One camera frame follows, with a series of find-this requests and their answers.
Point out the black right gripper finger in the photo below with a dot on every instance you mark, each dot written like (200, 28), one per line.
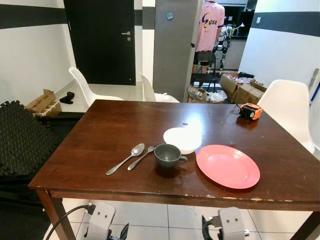
(123, 233)

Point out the pink plate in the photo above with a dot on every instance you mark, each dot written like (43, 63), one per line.
(227, 166)

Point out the small silver spoon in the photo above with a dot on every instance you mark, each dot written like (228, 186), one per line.
(141, 158)

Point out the large silver spoon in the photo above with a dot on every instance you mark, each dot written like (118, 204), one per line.
(136, 149)

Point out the grey cup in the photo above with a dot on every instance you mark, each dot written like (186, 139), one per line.
(166, 156)

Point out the white bowl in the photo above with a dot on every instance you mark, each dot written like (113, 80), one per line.
(182, 138)

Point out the dark wooden table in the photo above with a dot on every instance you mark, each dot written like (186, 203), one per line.
(110, 130)

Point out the orange black device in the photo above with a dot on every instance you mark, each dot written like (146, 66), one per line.
(250, 111)

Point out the pile of plastic bags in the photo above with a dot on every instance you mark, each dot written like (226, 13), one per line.
(205, 95)

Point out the black foam mat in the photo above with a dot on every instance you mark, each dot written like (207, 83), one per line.
(22, 137)

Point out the large cardboard box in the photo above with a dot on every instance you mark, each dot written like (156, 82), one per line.
(245, 91)

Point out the white plastic chair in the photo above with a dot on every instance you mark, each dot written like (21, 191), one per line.
(149, 90)
(290, 107)
(85, 86)

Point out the black shoe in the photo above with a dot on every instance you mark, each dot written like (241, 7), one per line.
(67, 98)

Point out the small open cardboard box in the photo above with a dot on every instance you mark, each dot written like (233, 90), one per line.
(42, 103)

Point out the blue pole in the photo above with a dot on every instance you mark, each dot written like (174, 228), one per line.
(315, 92)

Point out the grey door panel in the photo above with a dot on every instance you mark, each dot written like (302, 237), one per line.
(172, 55)

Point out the white black humanoid robot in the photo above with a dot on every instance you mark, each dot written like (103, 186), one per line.
(225, 45)

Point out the black door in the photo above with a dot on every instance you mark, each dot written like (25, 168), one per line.
(100, 45)

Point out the pink printed jersey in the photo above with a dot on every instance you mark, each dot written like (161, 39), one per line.
(210, 27)

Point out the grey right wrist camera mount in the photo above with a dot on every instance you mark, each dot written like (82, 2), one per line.
(231, 224)

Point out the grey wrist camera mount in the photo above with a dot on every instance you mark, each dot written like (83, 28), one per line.
(100, 221)
(231, 224)

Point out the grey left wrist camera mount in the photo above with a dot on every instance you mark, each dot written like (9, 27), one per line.
(100, 221)

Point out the white wall switch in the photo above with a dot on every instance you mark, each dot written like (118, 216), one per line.
(258, 20)

